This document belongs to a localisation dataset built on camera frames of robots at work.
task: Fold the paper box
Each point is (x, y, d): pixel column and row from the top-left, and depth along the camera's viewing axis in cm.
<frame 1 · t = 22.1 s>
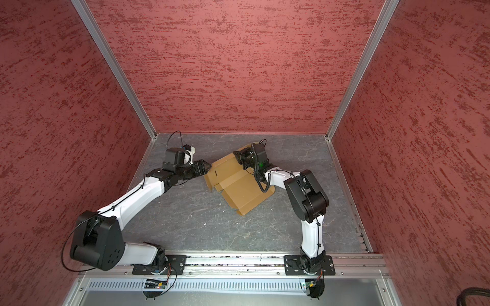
left hand: (206, 170, 86), fingers open
right hand: (229, 153, 92), fingers closed
flat brown cardboard box: (239, 186, 101), on the table

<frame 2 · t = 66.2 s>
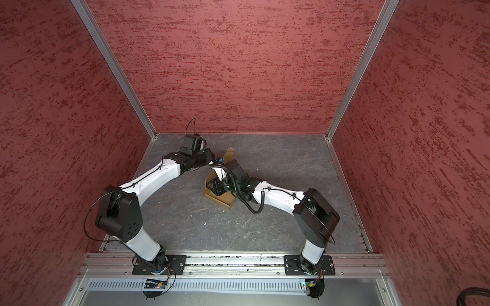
left hand: (213, 159, 90), fingers open
right hand: (207, 188, 80), fingers open
flat brown cardboard box: (226, 200, 93), on the table

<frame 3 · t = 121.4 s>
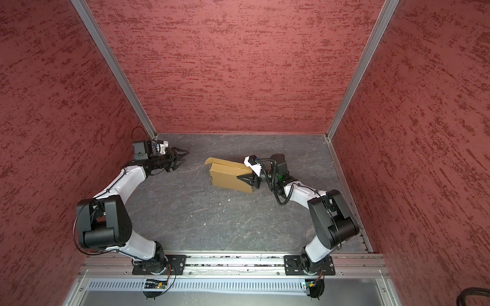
left hand: (188, 158, 87), fingers open
right hand: (238, 176, 82), fingers open
flat brown cardboard box: (224, 175, 83), point 18 cm above the table

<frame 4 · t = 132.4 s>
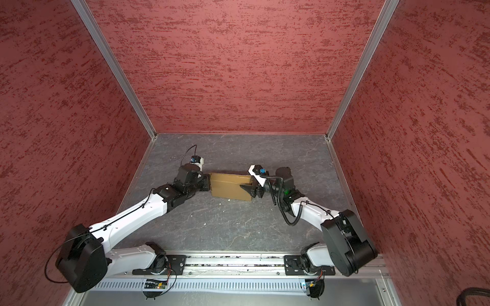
left hand: (209, 181, 84), fingers closed
right hand: (243, 181, 81), fingers open
flat brown cardboard box: (228, 186, 81), point 17 cm above the table

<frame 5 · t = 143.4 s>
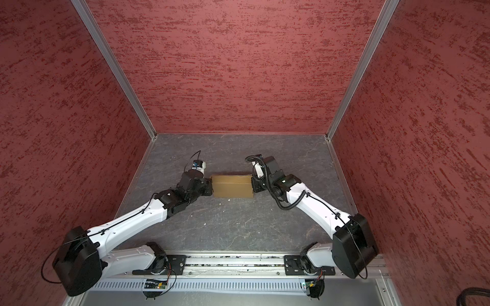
left hand: (211, 184, 84), fingers closed
right hand: (252, 184, 83), fingers closed
the named things where they were.

